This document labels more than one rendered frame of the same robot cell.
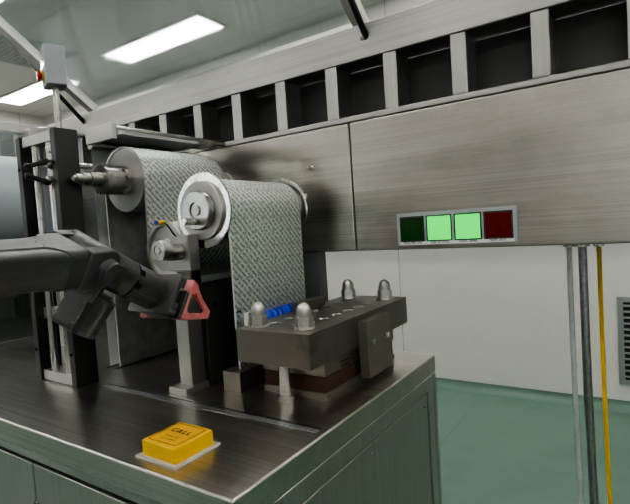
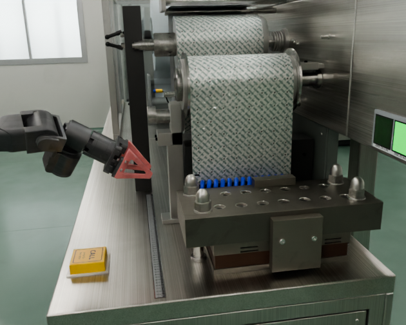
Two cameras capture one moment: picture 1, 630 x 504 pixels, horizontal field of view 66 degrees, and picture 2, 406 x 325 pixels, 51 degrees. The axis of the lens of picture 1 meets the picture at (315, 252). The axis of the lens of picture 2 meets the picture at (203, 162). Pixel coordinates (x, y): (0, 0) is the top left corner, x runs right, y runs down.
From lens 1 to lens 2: 65 cm
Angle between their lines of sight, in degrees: 49
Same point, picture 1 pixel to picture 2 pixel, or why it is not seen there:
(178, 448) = (72, 265)
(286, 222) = (269, 98)
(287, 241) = (269, 117)
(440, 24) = not seen: outside the picture
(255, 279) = (219, 149)
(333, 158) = (343, 28)
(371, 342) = (279, 241)
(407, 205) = (385, 101)
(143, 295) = (92, 155)
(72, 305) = (46, 155)
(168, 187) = (200, 52)
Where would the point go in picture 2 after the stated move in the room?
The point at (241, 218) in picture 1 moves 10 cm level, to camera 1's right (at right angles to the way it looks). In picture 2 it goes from (205, 96) to (240, 100)
